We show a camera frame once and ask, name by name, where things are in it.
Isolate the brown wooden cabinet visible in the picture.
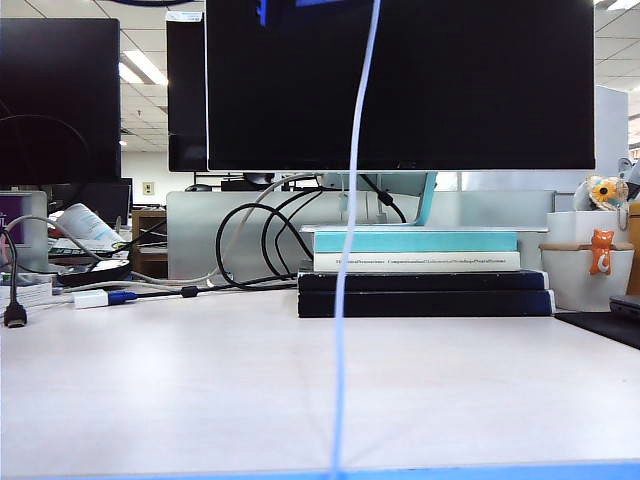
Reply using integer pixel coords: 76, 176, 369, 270
130, 208, 169, 279

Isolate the black mouse pad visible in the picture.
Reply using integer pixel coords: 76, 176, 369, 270
553, 312, 640, 351

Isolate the plush toy with sunflower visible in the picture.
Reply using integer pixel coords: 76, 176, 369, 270
572, 174, 630, 214

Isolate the black monitor with white sticker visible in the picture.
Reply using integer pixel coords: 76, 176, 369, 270
165, 12, 209, 174

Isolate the teal white monitor stand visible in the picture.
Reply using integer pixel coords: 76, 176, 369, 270
298, 171, 550, 235

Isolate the small dark monitor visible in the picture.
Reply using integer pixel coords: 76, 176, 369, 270
49, 178, 134, 227

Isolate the black tray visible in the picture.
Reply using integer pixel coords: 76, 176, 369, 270
55, 259, 134, 288

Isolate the teal book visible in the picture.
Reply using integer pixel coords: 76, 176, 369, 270
312, 232, 520, 254

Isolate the yellow box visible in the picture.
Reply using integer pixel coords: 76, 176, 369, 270
625, 199, 640, 296

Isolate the black hardcover book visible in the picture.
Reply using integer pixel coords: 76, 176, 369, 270
296, 289, 556, 319
296, 269, 550, 294

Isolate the white charging cable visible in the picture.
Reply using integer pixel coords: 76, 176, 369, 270
329, 0, 382, 480

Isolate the orange cat figurine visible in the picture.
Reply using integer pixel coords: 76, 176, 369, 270
588, 228, 616, 277

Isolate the stack of magazines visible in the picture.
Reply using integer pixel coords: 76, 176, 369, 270
47, 238, 131, 262

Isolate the white book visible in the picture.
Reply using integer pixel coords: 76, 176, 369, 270
312, 251, 522, 274

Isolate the large black AOC monitor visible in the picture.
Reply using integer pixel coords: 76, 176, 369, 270
204, 0, 596, 173

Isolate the white square container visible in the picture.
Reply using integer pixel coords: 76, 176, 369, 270
545, 210, 633, 246

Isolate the black HDMI cable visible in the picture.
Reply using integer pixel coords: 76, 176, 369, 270
0, 228, 29, 330

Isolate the white cup with wooden lid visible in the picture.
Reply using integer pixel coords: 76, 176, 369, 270
538, 241, 635, 313

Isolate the black monitor cable with ferrite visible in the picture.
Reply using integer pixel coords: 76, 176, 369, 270
358, 172, 407, 225

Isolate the black looped cable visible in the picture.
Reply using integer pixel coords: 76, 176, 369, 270
260, 188, 324, 281
214, 188, 324, 291

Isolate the white box stack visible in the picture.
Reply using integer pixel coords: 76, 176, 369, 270
0, 282, 54, 312

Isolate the white partition panel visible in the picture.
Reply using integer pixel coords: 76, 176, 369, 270
594, 84, 630, 174

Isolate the white video adapter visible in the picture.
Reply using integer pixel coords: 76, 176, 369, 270
72, 289, 110, 311

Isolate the wide black computer monitor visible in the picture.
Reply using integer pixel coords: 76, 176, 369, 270
0, 18, 122, 187

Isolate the rolled white booklet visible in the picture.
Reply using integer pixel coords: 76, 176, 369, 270
53, 202, 124, 246

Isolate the black cable with blue plug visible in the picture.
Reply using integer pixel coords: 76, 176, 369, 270
107, 281, 299, 306

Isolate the silver display with purple screen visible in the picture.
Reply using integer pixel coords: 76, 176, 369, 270
0, 190, 49, 274

